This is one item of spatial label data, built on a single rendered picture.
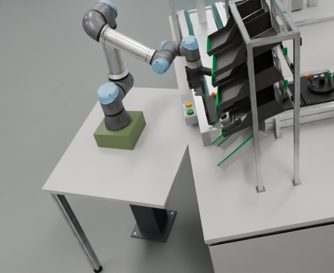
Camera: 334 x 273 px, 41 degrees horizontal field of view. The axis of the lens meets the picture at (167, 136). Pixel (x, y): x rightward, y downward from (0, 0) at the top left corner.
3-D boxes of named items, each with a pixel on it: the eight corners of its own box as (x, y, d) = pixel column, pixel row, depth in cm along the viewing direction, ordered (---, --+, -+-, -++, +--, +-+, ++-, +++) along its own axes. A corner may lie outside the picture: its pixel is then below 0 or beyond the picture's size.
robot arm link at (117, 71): (108, 100, 252) (81, 10, 217) (119, 85, 262) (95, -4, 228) (127, 102, 248) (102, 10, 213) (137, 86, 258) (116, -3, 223)
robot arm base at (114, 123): (101, 130, 250) (95, 116, 244) (112, 114, 260) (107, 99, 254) (124, 131, 244) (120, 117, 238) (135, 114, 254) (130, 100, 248)
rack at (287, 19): (257, 193, 210) (244, 45, 157) (241, 141, 237) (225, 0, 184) (302, 184, 208) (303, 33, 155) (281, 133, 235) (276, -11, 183)
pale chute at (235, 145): (224, 169, 207) (217, 166, 205) (224, 149, 216) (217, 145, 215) (267, 135, 190) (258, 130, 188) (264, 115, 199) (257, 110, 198)
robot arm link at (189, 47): (182, 34, 218) (199, 34, 215) (186, 53, 226) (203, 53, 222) (177, 43, 213) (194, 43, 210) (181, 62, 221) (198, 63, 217)
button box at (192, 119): (186, 125, 248) (184, 117, 244) (182, 103, 264) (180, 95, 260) (198, 123, 247) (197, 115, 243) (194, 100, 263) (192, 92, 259)
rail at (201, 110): (203, 147, 239) (200, 131, 232) (185, 58, 305) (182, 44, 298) (213, 144, 239) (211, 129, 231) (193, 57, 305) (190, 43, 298)
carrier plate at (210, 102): (211, 126, 236) (210, 123, 235) (204, 99, 254) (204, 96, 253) (256, 117, 235) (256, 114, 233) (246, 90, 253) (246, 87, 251)
